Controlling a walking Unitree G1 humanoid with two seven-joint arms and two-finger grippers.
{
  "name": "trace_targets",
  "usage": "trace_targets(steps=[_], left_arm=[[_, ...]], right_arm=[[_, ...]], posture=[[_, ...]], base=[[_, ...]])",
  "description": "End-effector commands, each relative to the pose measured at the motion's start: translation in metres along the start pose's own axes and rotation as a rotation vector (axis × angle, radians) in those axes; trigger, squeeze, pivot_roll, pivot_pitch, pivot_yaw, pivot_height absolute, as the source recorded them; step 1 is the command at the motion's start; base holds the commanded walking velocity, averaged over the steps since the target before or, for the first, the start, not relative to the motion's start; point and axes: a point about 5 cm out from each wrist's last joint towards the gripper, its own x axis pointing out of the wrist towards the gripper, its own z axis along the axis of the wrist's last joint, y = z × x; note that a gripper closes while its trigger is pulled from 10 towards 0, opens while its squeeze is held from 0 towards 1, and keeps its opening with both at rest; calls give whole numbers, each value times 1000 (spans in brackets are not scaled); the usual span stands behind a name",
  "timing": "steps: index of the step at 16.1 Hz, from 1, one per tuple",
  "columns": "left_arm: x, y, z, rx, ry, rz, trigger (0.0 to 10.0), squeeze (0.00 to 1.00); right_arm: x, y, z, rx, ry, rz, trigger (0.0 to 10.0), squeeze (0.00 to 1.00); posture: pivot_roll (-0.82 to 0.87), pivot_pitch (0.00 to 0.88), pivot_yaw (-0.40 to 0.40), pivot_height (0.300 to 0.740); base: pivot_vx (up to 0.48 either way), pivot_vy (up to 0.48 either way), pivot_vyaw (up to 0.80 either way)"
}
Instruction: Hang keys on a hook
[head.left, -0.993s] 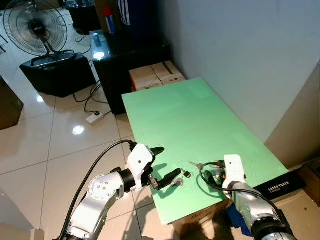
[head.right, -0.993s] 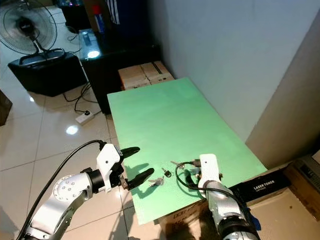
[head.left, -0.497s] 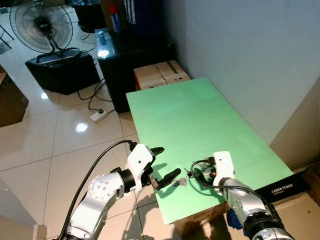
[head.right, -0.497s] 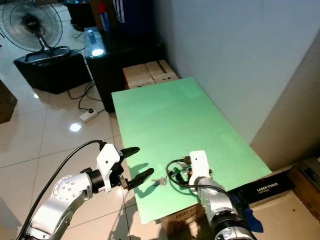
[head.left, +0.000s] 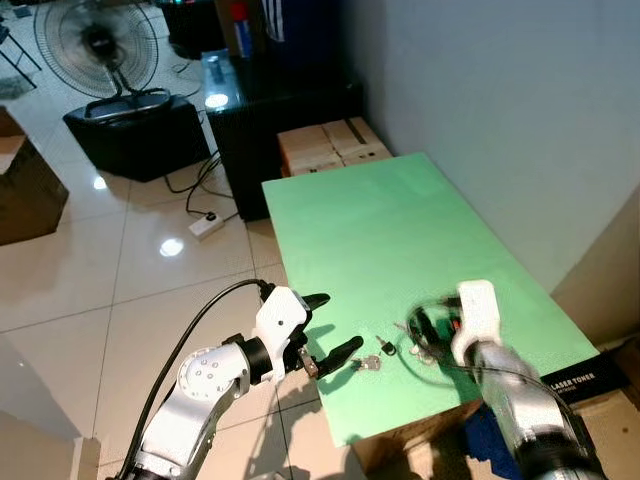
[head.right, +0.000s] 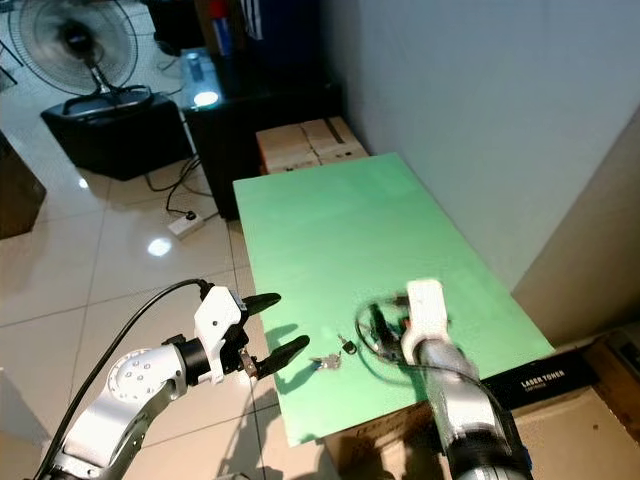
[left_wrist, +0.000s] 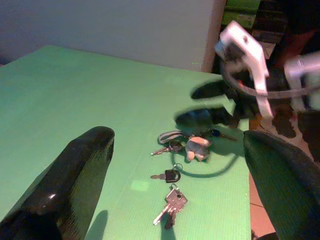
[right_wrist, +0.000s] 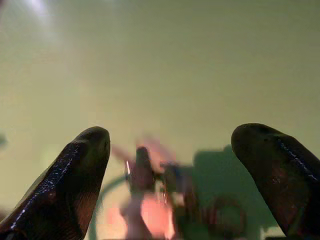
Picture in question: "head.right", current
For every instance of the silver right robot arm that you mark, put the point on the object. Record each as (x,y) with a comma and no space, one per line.
(470,410)

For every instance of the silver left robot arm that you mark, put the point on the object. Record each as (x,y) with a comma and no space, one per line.
(138,385)

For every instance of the green table board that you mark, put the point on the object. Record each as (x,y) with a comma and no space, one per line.
(360,250)

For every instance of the white power strip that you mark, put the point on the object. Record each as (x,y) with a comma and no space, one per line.
(186,225)

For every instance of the cardboard box with tape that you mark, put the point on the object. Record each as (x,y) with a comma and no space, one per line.
(370,450)

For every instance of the light cardboard box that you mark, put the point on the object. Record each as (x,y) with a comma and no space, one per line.
(285,148)
(338,138)

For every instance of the black laser toner box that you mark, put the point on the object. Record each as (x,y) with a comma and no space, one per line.
(545,380)

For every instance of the black cabinet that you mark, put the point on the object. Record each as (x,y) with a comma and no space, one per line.
(230,140)

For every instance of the black speaker box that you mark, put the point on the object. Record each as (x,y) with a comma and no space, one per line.
(120,140)

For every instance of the large plain cardboard box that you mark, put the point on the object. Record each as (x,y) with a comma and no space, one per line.
(580,440)

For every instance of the dark blue cloth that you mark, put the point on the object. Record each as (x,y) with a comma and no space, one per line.
(285,25)

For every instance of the black standing fan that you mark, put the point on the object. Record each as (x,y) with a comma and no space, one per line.
(80,40)

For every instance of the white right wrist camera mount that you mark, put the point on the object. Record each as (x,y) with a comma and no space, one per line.
(426,310)

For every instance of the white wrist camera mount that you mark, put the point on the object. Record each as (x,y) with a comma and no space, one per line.
(426,310)
(218,318)

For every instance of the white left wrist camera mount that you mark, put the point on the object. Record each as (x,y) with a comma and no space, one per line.
(218,318)

